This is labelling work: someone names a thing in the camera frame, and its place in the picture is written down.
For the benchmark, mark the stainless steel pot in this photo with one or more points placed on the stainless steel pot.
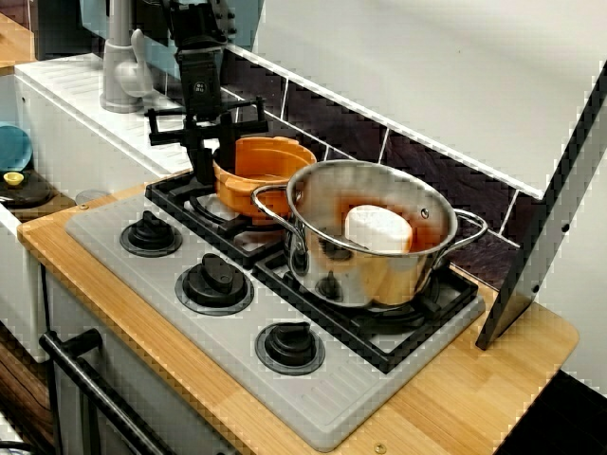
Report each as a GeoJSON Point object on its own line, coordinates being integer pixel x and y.
{"type": "Point", "coordinates": [379, 279]}

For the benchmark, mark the black stove knob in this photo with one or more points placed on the black stove knob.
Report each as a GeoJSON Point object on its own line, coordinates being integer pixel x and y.
{"type": "Point", "coordinates": [289, 346]}
{"type": "Point", "coordinates": [213, 282]}
{"type": "Point", "coordinates": [149, 234]}

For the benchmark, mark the dark tile backsplash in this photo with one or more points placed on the dark tile backsplash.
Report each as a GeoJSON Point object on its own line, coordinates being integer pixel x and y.
{"type": "Point", "coordinates": [341, 128]}

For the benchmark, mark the white oven door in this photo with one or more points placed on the white oven door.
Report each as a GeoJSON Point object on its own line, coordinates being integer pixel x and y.
{"type": "Point", "coordinates": [71, 322]}

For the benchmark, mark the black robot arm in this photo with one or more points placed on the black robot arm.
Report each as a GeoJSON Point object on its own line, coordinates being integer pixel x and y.
{"type": "Point", "coordinates": [199, 23]}

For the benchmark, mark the black burner grate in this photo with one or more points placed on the black burner grate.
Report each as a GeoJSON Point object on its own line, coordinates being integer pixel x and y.
{"type": "Point", "coordinates": [379, 351]}
{"type": "Point", "coordinates": [166, 196]}

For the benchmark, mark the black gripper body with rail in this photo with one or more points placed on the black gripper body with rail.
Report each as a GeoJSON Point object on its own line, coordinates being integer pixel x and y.
{"type": "Point", "coordinates": [199, 85]}

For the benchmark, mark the black rectangular panel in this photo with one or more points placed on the black rectangular panel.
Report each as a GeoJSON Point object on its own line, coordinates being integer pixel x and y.
{"type": "Point", "coordinates": [57, 28]}

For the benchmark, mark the blue plastic plate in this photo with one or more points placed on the blue plastic plate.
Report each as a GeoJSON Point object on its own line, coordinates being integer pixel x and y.
{"type": "Point", "coordinates": [14, 147]}

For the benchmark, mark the black hood support panel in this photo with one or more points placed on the black hood support panel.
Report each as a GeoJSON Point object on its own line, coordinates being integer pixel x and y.
{"type": "Point", "coordinates": [536, 237]}

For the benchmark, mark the grey round metal disc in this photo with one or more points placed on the grey round metal disc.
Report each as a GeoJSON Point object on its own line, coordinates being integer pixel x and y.
{"type": "Point", "coordinates": [91, 196]}

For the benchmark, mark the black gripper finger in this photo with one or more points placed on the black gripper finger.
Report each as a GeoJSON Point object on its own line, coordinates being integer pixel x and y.
{"type": "Point", "coordinates": [201, 161]}
{"type": "Point", "coordinates": [227, 142]}

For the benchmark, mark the black lid with yellow knob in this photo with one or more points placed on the black lid with yellow knob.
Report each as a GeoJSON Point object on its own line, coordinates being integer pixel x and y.
{"type": "Point", "coordinates": [31, 194]}

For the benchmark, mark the white round toy food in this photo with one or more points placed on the white round toy food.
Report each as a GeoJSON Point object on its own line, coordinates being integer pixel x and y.
{"type": "Point", "coordinates": [377, 227]}

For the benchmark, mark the grey stove panel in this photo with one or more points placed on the grey stove panel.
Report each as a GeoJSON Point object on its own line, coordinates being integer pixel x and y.
{"type": "Point", "coordinates": [294, 403]}

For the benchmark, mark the orange plastic pot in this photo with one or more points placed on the orange plastic pot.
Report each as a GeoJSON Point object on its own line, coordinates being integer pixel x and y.
{"type": "Point", "coordinates": [265, 161]}

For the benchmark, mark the white sink unit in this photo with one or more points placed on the white sink unit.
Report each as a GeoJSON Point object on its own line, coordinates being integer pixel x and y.
{"type": "Point", "coordinates": [85, 128]}

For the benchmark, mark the grey toy faucet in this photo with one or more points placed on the grey toy faucet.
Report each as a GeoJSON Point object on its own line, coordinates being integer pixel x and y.
{"type": "Point", "coordinates": [118, 61]}

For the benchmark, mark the wooden kitchen countertop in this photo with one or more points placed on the wooden kitchen countertop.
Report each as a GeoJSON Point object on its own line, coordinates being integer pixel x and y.
{"type": "Point", "coordinates": [474, 388]}

